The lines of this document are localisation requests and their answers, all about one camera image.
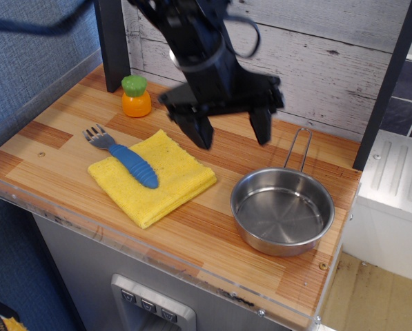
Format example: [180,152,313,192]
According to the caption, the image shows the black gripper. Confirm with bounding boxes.
[159,51,284,150]

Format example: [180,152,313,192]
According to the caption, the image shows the stainless steel pot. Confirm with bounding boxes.
[230,128,335,257]

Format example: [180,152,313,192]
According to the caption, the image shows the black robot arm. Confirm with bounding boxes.
[131,1,284,150]

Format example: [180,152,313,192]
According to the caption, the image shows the yellow folded cloth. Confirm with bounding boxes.
[88,130,217,229]

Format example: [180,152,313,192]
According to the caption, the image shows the orange toy carrot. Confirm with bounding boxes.
[121,75,152,118]

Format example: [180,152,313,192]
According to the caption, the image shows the white ridged appliance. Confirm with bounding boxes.
[342,130,412,280]

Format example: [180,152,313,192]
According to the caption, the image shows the silver dispenser panel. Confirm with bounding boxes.
[111,274,197,330]

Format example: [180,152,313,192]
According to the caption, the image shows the clear acrylic edge guard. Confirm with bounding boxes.
[0,163,361,330]

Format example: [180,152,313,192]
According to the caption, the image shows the yellow black object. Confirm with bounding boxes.
[0,313,28,331]

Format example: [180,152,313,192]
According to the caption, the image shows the blue handled metal fork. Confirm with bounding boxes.
[82,124,159,189]

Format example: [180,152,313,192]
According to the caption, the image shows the dark left post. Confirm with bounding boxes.
[94,0,130,92]

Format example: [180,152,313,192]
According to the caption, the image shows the dark post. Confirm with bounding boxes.
[94,0,130,92]
[353,1,412,171]

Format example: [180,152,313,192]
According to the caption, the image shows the dark right post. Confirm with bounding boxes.
[353,1,412,171]

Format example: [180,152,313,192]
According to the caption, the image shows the black braided cable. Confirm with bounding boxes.
[0,0,96,37]

